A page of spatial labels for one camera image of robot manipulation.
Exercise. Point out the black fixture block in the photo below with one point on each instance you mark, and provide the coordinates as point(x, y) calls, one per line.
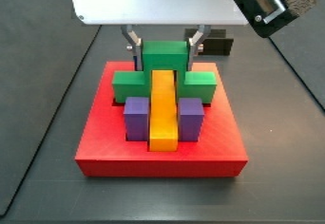
point(217, 43)

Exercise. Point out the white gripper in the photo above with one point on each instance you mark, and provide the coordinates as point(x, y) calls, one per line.
point(160, 12)

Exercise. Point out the yellow long bar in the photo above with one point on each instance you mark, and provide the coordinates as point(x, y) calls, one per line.
point(162, 114)

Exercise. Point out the red base board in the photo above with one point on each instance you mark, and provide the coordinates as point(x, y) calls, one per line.
point(109, 155)

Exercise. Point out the purple block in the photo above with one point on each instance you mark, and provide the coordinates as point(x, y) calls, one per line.
point(190, 118)
point(137, 118)

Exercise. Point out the right purple block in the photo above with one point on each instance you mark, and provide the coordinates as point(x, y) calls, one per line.
point(190, 118)

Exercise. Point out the left purple block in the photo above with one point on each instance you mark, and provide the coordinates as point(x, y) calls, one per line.
point(137, 118)

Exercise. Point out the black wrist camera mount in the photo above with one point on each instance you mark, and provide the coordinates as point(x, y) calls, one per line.
point(269, 15)

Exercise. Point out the green bridge-shaped block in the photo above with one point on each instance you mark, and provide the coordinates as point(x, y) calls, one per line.
point(165, 55)

